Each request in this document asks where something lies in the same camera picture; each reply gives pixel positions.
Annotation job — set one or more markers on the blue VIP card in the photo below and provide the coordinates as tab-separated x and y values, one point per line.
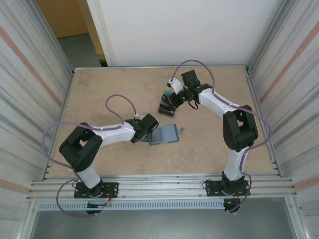
163	101

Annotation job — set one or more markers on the stack of coloured cards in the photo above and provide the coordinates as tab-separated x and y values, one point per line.
174	113

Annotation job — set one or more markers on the blue leather card holder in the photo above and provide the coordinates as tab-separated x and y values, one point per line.
167	134

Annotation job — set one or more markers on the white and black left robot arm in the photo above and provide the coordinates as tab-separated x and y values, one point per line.
114	135

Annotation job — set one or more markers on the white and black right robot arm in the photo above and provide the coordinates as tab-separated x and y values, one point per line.
214	102

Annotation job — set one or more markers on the teal card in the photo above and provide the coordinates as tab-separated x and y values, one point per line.
167	94

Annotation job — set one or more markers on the black VIP card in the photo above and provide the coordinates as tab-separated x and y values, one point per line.
164	109

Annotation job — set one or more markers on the wooden door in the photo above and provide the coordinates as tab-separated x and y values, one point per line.
62	15

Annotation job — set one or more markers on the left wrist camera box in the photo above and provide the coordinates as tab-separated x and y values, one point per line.
139	116

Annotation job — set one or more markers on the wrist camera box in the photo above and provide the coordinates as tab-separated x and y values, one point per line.
139	116
176	85

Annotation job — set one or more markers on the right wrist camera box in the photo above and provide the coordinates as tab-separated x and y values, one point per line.
176	85

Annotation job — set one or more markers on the aluminium frame rail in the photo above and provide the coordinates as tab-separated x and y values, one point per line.
162	185

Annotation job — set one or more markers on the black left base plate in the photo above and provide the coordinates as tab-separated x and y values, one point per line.
112	188

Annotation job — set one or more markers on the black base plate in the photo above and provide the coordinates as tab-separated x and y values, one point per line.
112	188
211	188

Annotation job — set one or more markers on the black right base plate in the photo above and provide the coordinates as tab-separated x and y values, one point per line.
211	188

